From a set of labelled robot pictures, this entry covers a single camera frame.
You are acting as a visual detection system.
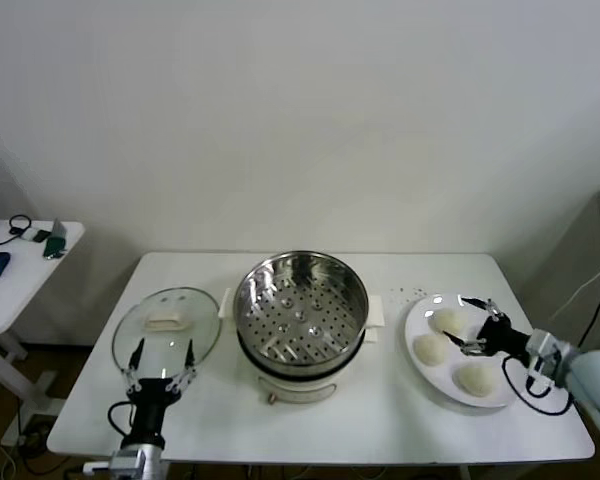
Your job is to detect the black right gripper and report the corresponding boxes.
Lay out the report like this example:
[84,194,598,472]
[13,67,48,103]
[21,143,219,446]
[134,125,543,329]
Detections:
[442,296,530,359]

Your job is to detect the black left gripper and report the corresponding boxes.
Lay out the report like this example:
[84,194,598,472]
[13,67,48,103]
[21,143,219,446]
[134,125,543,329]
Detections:
[123,337,199,442]

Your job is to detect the white steamed baozi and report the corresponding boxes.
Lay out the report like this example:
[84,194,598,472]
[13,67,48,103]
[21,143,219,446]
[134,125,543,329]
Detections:
[432,308,469,337]
[412,332,449,367]
[452,363,501,399]

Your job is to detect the glass lid with cream handle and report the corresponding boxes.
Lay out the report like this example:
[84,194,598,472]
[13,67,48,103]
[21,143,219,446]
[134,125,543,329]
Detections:
[111,286,224,381]

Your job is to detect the steel steamer pot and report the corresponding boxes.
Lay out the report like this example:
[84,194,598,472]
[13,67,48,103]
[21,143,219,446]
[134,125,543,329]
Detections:
[218,287,385,406]

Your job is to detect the perforated steel steamer basket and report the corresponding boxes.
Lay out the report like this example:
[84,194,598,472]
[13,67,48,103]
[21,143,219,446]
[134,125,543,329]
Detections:
[232,250,370,369]

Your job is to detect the white round plate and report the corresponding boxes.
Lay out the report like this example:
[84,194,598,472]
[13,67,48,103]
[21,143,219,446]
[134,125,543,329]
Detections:
[403,292,531,409]

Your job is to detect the scattered dark crumbs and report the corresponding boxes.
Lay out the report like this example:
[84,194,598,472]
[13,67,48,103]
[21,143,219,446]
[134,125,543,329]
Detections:
[388,284,429,304]

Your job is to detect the white side table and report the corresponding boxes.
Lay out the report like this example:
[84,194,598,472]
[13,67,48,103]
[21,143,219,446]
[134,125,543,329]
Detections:
[0,218,86,446]

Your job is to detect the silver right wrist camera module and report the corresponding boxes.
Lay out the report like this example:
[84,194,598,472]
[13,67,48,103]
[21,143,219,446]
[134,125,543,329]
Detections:
[524,328,574,390]

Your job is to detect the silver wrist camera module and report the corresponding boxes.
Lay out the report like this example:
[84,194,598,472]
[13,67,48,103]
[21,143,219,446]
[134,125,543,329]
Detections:
[524,328,574,390]
[82,440,164,474]

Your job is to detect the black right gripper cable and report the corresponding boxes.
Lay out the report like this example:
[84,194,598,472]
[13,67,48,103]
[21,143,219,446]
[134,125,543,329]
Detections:
[502,354,574,416]

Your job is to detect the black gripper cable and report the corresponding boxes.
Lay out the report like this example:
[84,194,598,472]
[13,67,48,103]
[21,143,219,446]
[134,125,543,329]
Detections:
[502,354,574,416]
[107,399,141,442]

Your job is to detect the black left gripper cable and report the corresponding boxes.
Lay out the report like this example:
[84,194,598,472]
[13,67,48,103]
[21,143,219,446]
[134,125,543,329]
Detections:
[107,399,141,442]

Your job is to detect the white hanging cable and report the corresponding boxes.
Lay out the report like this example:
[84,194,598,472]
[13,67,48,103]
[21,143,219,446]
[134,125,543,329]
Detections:
[549,252,600,321]

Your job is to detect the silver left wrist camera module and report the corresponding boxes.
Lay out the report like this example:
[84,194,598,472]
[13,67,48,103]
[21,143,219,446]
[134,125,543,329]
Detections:
[82,440,164,474]

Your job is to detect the black looped cable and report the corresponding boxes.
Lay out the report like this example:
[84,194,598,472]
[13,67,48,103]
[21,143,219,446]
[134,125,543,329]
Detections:
[0,213,34,249]

